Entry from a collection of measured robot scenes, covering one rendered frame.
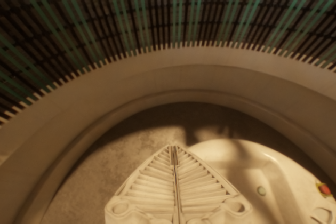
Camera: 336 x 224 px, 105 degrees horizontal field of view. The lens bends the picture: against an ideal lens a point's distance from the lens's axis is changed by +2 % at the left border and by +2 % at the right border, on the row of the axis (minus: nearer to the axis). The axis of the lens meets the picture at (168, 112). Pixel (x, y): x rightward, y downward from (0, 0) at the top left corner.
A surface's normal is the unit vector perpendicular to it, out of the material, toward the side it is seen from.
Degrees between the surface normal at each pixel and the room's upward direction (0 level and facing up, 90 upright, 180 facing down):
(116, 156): 0
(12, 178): 90
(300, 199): 0
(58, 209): 0
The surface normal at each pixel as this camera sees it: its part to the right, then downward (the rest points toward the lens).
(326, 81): -0.65, 0.65
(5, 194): 0.98, 0.17
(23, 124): 0.86, 0.42
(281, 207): -0.96, -0.14
